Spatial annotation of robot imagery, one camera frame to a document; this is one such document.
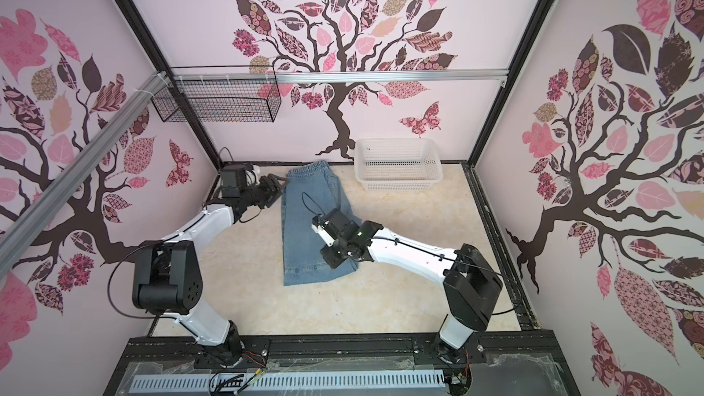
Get aluminium rail left wall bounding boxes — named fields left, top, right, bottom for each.
left=1, top=71, right=167, bottom=275

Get black wire basket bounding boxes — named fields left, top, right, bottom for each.
left=150, top=65, right=283, bottom=123

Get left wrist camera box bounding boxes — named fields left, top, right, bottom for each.
left=220, top=163, right=260, bottom=191

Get white plastic mesh basket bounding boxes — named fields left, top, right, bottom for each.
left=354, top=139, right=444, bottom=192

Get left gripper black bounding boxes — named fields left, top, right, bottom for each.
left=240, top=173, right=290, bottom=210

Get white slotted cable duct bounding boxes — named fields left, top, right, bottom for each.
left=126, top=370, right=447, bottom=395

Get blue denim long pants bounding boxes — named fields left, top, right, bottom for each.
left=280, top=160, right=361, bottom=287

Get aluminium rail wall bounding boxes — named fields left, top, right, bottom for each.
left=1, top=71, right=167, bottom=275
left=174, top=69, right=509, bottom=84

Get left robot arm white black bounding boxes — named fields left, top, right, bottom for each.
left=124, top=164, right=289, bottom=370

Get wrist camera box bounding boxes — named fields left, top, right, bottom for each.
left=220, top=163, right=260, bottom=191
left=312, top=216, right=335, bottom=247

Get aluminium rail back wall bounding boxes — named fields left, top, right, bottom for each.
left=174, top=69, right=509, bottom=84

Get black camera cable right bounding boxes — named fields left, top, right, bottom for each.
left=301, top=191, right=331, bottom=221

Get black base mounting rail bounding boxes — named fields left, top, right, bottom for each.
left=122, top=330, right=559, bottom=367

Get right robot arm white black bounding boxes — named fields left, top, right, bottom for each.
left=312, top=209, right=503, bottom=364

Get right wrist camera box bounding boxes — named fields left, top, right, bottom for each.
left=312, top=216, right=335, bottom=247

